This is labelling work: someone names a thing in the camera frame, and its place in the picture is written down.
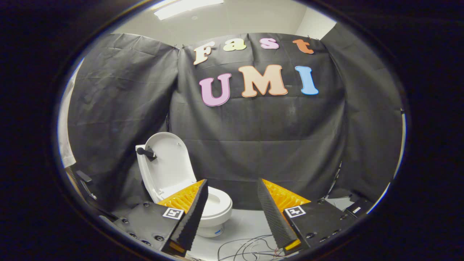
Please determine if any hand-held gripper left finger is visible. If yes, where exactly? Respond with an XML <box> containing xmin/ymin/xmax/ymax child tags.
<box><xmin>112</xmin><ymin>178</ymin><xmax>209</xmax><ymax>258</ymax></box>

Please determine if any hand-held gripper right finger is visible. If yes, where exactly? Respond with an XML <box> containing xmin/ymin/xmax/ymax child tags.
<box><xmin>256</xmin><ymin>178</ymin><xmax>357</xmax><ymax>254</ymax></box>

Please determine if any white toilet lid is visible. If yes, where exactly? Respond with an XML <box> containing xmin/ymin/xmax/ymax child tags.
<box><xmin>136</xmin><ymin>132</ymin><xmax>197</xmax><ymax>203</ymax></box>

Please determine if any white toilet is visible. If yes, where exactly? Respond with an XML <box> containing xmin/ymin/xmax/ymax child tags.
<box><xmin>136</xmin><ymin>145</ymin><xmax>233</xmax><ymax>238</ymax></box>

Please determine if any white toilet seat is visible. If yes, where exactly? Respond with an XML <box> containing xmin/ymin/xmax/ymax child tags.
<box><xmin>202</xmin><ymin>187</ymin><xmax>233</xmax><ymax>219</ymax></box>

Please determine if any black backdrop cloth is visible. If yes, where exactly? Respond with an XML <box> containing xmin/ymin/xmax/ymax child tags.
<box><xmin>67</xmin><ymin>24</ymin><xmax>405</xmax><ymax>218</ymax></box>

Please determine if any black box with white label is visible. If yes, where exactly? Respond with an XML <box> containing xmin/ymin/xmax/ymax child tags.
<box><xmin>344</xmin><ymin>198</ymin><xmax>374</xmax><ymax>218</ymax></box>

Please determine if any black chair armrest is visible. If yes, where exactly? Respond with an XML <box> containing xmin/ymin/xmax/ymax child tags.
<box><xmin>75</xmin><ymin>170</ymin><xmax>98</xmax><ymax>200</ymax></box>

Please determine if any tangle of floor cables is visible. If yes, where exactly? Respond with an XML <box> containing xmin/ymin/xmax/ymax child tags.
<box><xmin>217</xmin><ymin>235</ymin><xmax>290</xmax><ymax>261</ymax></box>

